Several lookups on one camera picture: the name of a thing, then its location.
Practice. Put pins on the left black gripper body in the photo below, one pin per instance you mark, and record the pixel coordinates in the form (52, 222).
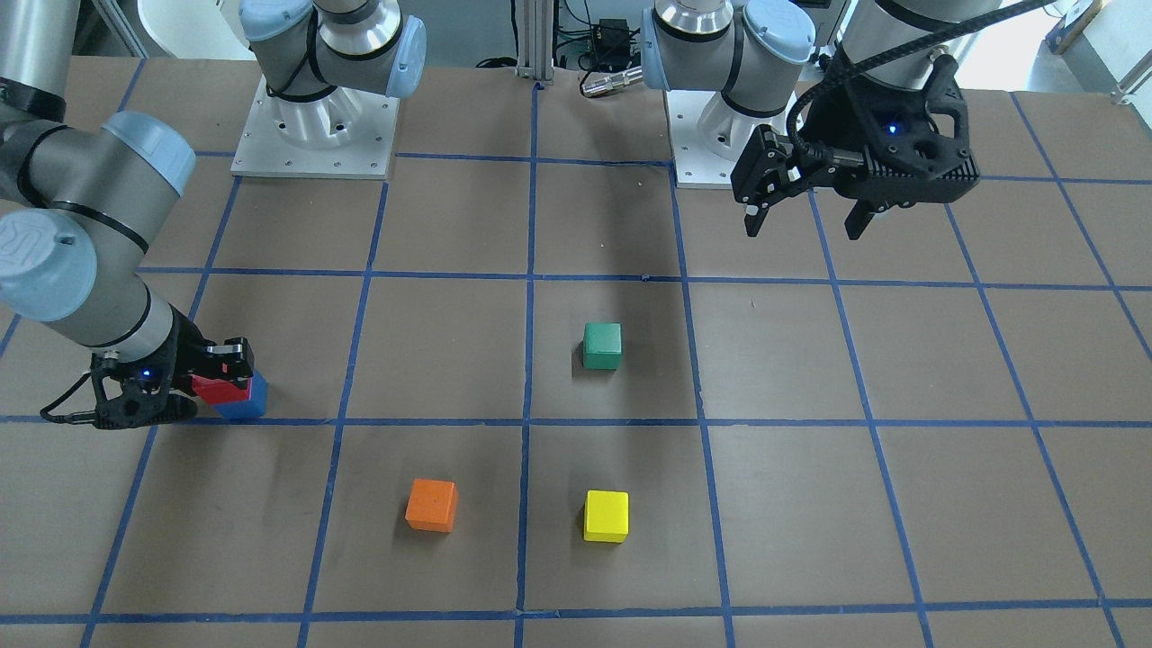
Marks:
(830, 123)

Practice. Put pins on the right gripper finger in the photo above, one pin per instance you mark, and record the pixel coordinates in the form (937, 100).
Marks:
(232, 349)

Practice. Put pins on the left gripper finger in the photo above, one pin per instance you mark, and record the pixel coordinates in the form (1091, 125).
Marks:
(860, 216)
(754, 217)

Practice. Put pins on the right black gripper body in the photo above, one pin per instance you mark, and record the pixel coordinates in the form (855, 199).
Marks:
(184, 355)

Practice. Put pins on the red wooden block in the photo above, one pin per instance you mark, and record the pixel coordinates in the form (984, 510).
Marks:
(215, 391)

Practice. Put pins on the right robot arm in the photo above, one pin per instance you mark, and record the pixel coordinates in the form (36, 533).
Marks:
(91, 203)

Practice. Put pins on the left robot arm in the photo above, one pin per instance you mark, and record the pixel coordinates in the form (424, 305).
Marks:
(752, 52)

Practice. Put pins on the blue wooden block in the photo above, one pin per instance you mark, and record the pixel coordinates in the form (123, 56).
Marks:
(250, 403)

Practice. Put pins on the green wooden block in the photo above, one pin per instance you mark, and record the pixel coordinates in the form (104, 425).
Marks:
(602, 345)

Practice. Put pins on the orange wooden block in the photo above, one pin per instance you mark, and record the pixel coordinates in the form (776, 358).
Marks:
(432, 505)

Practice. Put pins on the yellow wooden block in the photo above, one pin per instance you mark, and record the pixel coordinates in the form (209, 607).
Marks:
(606, 516)

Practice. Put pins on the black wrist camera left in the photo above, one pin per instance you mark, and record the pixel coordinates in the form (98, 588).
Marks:
(915, 142)

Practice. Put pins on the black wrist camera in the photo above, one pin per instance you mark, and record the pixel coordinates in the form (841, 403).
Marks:
(915, 142)
(127, 396)

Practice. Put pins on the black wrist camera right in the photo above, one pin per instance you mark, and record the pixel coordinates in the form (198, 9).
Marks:
(127, 396)

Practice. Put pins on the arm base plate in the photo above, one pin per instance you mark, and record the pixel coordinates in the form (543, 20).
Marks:
(708, 136)
(347, 135)

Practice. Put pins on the aluminium frame post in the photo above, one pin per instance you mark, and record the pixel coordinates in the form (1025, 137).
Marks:
(534, 35)

